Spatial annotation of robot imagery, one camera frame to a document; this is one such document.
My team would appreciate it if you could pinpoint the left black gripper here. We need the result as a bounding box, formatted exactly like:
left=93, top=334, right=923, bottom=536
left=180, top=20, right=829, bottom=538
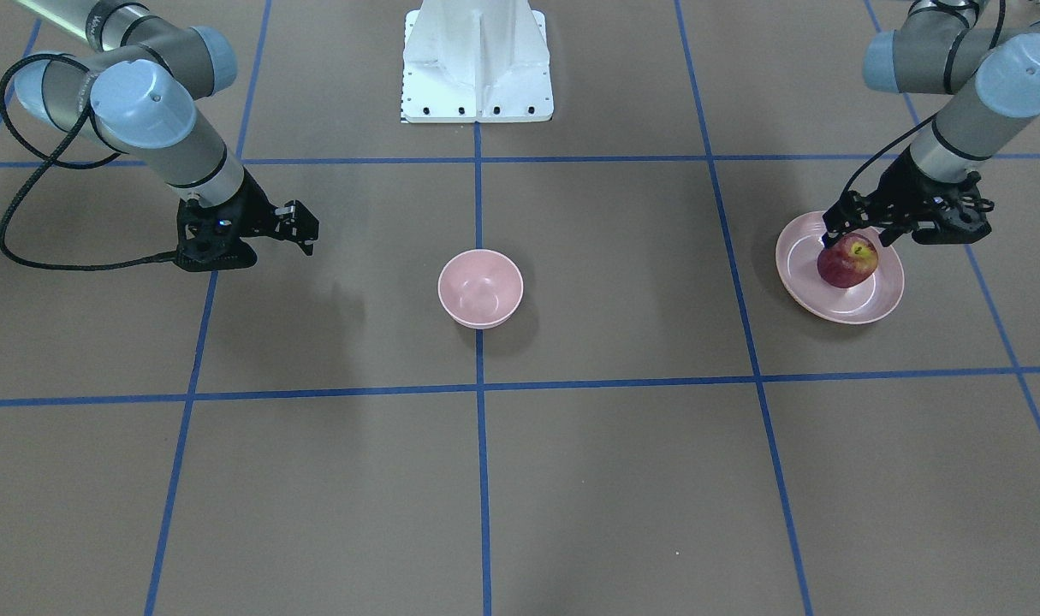
left=821, top=153, right=981, bottom=250

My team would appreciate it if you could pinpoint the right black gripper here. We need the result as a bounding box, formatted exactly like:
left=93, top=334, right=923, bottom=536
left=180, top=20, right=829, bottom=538
left=175, top=172, right=319, bottom=272

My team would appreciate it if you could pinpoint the red yellow apple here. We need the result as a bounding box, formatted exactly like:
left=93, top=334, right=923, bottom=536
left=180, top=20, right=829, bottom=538
left=816, top=234, right=880, bottom=289

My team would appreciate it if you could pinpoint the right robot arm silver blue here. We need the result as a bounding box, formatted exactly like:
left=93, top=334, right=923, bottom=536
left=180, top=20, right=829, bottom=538
left=0, top=1, right=319, bottom=272

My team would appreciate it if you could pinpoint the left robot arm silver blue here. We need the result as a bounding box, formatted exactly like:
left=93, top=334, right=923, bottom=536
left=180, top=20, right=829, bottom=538
left=822, top=1, right=1040, bottom=248

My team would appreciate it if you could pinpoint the pink plate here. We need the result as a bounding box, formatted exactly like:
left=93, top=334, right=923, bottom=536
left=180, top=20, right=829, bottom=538
left=775, top=211, right=906, bottom=326

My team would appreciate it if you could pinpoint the pink bowl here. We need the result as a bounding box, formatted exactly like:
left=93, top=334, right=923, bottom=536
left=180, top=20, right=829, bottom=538
left=437, top=249, right=525, bottom=330

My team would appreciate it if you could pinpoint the brown paper table cover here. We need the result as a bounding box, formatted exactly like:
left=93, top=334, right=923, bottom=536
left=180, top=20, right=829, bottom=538
left=0, top=1, right=1040, bottom=615

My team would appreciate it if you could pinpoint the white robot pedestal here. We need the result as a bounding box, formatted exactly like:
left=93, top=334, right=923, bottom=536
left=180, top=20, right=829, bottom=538
left=400, top=1, right=555, bottom=124

